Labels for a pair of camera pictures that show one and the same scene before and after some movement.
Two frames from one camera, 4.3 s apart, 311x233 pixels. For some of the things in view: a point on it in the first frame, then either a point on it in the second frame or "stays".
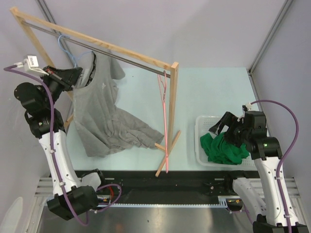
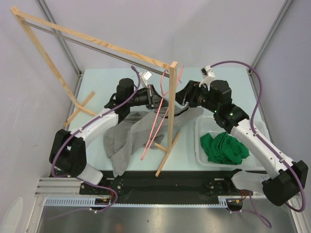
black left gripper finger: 71,76 to 164,103
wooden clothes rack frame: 23,17 stays
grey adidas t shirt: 102,126 to 135,130
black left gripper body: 55,79 to 150,105
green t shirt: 219,150 stays
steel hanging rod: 107,52 stays
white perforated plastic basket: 202,125 stays
